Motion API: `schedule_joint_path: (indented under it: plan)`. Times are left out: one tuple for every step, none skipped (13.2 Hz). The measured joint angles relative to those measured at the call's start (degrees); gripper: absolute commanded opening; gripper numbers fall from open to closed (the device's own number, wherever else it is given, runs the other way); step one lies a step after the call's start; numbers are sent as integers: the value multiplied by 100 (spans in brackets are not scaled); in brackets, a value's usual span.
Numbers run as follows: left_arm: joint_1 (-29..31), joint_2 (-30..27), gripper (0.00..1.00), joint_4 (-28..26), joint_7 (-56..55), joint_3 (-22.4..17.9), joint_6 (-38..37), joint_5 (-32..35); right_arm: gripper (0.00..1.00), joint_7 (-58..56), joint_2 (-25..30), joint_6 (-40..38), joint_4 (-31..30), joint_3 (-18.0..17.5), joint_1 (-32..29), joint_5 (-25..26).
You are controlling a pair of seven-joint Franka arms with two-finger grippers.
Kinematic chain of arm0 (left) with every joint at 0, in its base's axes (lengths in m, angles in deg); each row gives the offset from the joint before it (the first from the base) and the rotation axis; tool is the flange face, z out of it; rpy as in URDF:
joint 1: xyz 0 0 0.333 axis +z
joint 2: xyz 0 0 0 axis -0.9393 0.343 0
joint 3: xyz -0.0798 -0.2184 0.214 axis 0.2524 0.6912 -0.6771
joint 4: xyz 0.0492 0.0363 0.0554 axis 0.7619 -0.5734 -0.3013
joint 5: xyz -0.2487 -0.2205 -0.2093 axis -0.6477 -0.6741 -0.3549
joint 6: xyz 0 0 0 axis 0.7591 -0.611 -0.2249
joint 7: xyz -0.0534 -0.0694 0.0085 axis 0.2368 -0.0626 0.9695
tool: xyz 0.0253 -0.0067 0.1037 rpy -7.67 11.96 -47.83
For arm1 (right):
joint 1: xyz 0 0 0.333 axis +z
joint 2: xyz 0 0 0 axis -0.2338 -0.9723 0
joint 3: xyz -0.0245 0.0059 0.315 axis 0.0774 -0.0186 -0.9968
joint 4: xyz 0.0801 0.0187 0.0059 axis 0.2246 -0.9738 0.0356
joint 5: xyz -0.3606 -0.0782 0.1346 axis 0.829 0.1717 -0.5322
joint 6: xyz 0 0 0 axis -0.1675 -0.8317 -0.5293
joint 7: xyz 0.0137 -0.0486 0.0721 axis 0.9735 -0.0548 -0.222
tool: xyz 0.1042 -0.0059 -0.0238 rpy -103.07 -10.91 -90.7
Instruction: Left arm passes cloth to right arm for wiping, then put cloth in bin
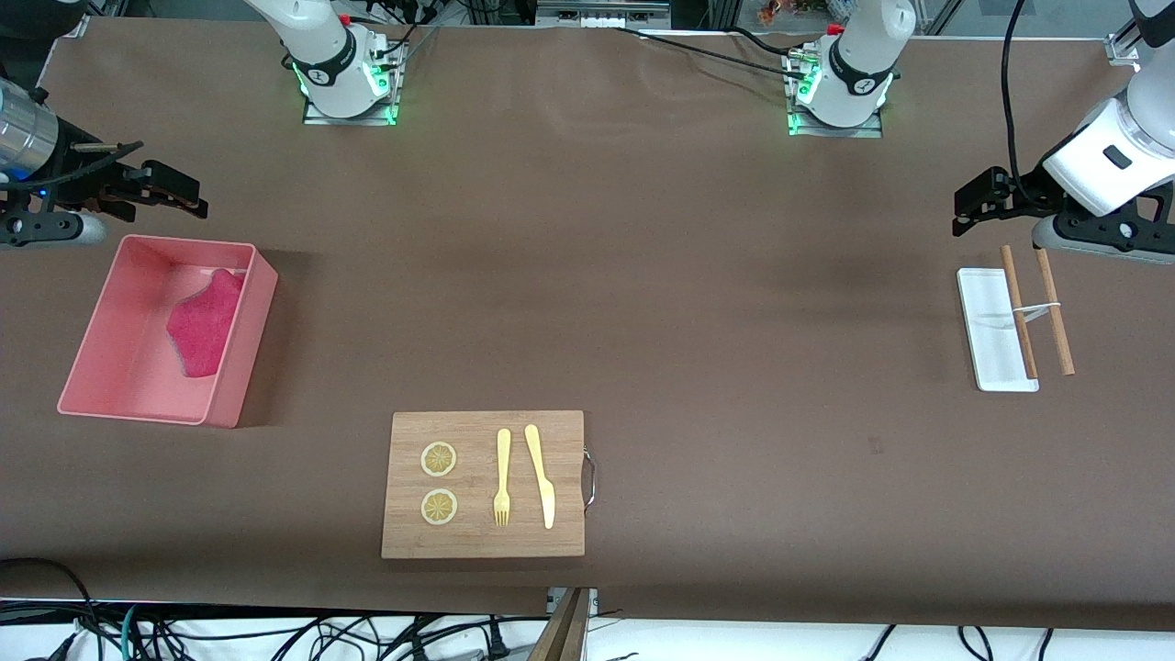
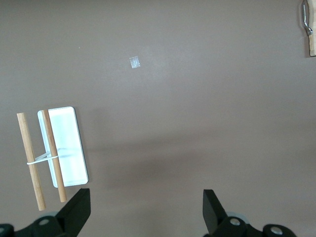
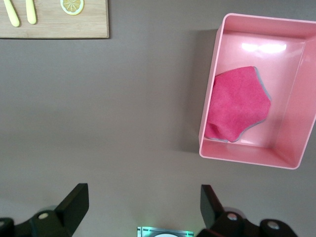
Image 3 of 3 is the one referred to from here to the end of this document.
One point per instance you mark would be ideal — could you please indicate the yellow plastic knife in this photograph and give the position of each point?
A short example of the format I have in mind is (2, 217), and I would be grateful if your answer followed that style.
(12, 16)

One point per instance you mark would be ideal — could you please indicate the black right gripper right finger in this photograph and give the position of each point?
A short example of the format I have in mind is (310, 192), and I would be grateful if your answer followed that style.
(212, 209)

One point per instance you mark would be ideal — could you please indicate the lemon slice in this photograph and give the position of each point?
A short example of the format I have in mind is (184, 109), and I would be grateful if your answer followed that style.
(72, 6)

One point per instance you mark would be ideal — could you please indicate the wooden cutting board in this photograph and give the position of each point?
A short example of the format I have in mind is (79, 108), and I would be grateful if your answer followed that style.
(61, 27)

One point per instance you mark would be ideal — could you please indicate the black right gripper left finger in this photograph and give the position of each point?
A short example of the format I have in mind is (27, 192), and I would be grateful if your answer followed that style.
(71, 212)

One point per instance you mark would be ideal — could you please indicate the yellow plastic fork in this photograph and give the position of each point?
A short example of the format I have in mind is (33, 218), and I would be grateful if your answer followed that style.
(31, 14)

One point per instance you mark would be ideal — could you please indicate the pink cloth with grey edge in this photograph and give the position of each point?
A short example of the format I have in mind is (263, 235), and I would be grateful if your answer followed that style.
(237, 106)

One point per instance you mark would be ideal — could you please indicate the pink plastic bin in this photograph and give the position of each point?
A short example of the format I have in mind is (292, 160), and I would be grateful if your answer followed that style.
(286, 98)

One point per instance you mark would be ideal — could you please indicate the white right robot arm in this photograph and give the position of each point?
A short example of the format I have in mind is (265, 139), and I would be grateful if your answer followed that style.
(165, 235)

